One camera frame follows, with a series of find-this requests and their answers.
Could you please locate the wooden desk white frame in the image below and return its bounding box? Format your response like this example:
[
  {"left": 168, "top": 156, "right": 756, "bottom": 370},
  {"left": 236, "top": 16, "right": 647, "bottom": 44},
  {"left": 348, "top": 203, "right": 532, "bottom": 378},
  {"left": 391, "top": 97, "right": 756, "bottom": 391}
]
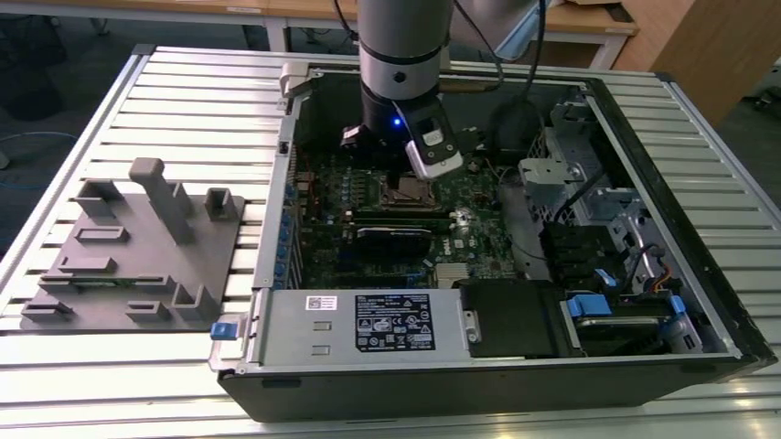
[
  {"left": 282, "top": 0, "right": 640, "bottom": 70},
  {"left": 0, "top": 0, "right": 288, "bottom": 54}
]

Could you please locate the silver power supply unit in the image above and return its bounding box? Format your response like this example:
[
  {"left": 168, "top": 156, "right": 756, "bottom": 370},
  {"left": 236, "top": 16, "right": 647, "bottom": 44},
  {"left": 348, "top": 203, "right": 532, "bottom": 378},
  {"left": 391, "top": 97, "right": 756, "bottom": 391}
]
[{"left": 240, "top": 287, "right": 483, "bottom": 367}]

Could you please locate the black RAM slot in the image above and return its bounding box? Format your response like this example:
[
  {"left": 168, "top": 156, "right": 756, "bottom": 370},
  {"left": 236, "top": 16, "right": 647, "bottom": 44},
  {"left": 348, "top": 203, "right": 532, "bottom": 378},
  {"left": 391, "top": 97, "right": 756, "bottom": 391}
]
[{"left": 349, "top": 205, "right": 459, "bottom": 220}]

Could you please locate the blue disk carrier handle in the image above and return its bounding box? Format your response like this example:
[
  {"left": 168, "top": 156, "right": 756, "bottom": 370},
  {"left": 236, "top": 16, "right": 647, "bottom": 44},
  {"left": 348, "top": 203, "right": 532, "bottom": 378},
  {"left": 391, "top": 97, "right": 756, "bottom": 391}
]
[{"left": 563, "top": 294, "right": 614, "bottom": 317}]

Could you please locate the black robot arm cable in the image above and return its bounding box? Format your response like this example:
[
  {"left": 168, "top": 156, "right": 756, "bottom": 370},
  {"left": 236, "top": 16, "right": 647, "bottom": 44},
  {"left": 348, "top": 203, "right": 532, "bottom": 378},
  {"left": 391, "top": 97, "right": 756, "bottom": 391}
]
[{"left": 449, "top": 0, "right": 547, "bottom": 111}]

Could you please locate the black drive cable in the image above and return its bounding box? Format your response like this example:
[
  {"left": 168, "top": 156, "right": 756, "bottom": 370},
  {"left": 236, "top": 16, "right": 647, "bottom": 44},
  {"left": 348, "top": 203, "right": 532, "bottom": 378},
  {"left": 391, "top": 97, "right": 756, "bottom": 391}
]
[{"left": 626, "top": 242, "right": 667, "bottom": 292}]

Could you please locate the black graphics card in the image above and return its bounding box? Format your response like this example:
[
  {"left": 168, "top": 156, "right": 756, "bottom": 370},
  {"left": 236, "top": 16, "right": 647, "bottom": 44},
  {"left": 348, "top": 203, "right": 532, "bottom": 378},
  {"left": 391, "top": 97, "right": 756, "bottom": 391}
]
[{"left": 352, "top": 224, "right": 435, "bottom": 271}]

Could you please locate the wooden cabinet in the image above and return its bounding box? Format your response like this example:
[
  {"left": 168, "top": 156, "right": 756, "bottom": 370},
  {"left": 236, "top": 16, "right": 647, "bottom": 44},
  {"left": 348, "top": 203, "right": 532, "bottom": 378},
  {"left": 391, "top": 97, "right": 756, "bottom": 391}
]
[{"left": 612, "top": 0, "right": 781, "bottom": 129}]

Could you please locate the CPU socket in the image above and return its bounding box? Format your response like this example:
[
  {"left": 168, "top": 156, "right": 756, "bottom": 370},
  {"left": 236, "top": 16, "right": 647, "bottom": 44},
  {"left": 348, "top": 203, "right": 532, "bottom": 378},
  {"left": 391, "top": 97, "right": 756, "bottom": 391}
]
[{"left": 375, "top": 169, "right": 447, "bottom": 212}]

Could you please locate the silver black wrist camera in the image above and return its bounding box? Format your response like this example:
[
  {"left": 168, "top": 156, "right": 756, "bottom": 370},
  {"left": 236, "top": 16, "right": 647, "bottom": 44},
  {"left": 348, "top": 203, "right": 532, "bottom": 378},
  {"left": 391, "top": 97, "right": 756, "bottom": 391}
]
[{"left": 403, "top": 107, "right": 463, "bottom": 180}]

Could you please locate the grey parts rack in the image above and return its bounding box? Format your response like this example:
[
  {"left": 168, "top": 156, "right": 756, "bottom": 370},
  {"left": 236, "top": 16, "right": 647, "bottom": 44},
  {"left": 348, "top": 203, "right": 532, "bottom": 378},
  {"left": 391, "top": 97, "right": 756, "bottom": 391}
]
[{"left": 17, "top": 157, "right": 248, "bottom": 333}]

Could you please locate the metal socket cover frame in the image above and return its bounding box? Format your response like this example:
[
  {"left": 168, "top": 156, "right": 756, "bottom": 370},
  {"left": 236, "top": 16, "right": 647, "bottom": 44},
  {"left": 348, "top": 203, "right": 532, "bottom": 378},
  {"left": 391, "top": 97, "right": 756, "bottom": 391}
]
[{"left": 380, "top": 176, "right": 439, "bottom": 208}]

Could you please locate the silver drive cage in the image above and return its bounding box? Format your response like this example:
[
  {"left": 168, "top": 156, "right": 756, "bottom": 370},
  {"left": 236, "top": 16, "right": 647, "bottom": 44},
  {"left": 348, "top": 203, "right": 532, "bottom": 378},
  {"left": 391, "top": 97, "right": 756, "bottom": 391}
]
[{"left": 547, "top": 102, "right": 688, "bottom": 294}]

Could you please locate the silver metal bracket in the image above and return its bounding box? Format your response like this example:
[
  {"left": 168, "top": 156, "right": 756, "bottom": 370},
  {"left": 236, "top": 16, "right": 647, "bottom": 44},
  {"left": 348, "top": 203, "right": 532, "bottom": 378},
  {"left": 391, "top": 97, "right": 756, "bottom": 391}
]
[{"left": 517, "top": 157, "right": 580, "bottom": 184}]

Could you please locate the green RAM stick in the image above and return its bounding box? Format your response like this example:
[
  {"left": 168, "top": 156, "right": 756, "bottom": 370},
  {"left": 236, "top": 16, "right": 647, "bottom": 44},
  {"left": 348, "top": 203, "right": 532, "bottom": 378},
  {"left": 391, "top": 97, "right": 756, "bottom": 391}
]
[{"left": 69, "top": 278, "right": 138, "bottom": 290}]

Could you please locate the black office chair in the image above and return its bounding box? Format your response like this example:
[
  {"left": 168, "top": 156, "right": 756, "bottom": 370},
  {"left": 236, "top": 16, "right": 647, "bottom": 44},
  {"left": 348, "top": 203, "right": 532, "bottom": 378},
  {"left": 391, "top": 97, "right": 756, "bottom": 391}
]
[{"left": 0, "top": 13, "right": 68, "bottom": 123}]

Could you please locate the silver finned heat sink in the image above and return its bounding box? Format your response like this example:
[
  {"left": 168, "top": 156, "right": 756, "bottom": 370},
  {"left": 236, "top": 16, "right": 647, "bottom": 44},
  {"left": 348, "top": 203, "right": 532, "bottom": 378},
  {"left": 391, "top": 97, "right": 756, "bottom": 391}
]
[{"left": 435, "top": 261, "right": 476, "bottom": 281}]

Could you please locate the silver-topped CPU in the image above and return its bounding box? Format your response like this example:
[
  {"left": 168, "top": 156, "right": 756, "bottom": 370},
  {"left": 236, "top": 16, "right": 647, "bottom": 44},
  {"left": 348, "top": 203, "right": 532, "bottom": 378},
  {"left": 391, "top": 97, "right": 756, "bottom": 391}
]
[{"left": 396, "top": 177, "right": 429, "bottom": 202}]

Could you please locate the black PC case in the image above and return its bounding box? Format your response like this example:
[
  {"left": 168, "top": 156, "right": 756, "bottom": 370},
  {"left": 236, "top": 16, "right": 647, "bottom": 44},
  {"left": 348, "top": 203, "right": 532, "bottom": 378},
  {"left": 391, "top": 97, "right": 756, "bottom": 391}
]
[{"left": 216, "top": 61, "right": 779, "bottom": 424}]

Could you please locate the black fan shroud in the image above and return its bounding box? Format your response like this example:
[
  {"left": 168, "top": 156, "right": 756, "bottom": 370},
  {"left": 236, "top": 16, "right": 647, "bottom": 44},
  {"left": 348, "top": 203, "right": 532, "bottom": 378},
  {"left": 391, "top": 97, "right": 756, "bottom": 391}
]
[{"left": 456, "top": 278, "right": 587, "bottom": 360}]

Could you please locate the green motherboard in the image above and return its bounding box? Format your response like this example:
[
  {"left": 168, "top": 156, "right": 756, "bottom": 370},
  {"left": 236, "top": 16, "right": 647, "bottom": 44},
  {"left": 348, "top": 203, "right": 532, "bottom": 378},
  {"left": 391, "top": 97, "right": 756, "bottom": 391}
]
[{"left": 290, "top": 150, "right": 541, "bottom": 292}]

